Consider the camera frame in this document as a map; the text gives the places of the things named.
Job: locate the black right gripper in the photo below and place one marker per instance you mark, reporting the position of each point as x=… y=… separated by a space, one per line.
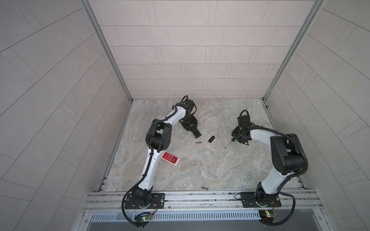
x=233 y=134

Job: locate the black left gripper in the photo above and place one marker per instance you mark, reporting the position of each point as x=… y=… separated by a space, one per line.
x=194 y=121

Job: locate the black battery cover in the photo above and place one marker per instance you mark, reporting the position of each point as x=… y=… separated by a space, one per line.
x=211 y=139

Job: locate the red white remote control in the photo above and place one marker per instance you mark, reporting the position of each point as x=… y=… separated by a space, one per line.
x=170 y=158

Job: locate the black remote control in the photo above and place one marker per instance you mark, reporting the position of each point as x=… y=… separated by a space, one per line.
x=195 y=132

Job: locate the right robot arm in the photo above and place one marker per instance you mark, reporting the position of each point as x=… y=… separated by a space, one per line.
x=287 y=156

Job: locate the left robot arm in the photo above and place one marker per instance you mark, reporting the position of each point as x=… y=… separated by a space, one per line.
x=158 y=139

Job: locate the right circuit board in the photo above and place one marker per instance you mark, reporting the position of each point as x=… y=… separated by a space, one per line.
x=268 y=216

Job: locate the circuit board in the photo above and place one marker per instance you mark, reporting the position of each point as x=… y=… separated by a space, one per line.
x=143 y=217
x=268 y=216

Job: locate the left circuit board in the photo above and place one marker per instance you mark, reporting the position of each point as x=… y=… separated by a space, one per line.
x=143 y=217

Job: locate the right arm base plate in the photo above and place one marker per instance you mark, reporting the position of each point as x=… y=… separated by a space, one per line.
x=259 y=200

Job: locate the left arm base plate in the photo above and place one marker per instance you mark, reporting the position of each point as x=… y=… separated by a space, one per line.
x=153 y=201

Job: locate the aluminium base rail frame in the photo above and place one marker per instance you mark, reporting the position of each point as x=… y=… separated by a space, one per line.
x=203 y=200

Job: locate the aluminium corner post left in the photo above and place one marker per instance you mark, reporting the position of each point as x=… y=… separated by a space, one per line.
x=103 y=42

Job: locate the aluminium corner post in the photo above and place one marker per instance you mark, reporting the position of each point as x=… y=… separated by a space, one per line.
x=103 y=42
x=312 y=14

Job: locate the aluminium corner post right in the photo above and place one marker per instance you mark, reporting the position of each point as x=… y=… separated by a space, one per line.
x=312 y=14

